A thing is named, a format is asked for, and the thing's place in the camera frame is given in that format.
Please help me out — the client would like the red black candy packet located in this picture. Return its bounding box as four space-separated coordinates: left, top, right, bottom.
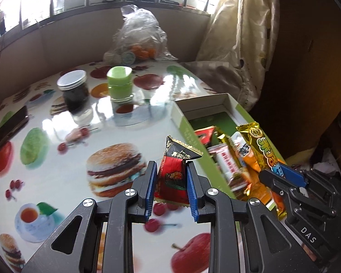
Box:
155 136 203 206

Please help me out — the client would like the long yellow snack bar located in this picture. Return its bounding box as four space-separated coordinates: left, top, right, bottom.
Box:
236 121 286 220

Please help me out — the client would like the pink white snack packet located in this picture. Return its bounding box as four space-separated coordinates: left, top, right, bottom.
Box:
208 144 249 197

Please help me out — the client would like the white grey snack pouch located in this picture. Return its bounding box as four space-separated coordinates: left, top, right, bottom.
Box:
229 131 252 167

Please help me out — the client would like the green white shallow box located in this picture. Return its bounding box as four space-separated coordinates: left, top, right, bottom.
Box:
171 94 281 211

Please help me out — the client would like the green lidded glass jar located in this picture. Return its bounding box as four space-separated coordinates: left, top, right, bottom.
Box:
107 66 133 102

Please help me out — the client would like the dark jar white lid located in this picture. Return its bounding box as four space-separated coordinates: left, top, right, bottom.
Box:
57 70 89 114

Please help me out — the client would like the beige patterned curtain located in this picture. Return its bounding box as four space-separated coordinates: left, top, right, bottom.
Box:
183 0 280 111

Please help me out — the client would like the black smartphone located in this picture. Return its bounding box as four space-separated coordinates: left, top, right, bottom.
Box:
0 105 29 149

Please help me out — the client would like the clear plastic bag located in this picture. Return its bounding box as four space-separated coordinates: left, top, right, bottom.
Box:
103 4 177 66

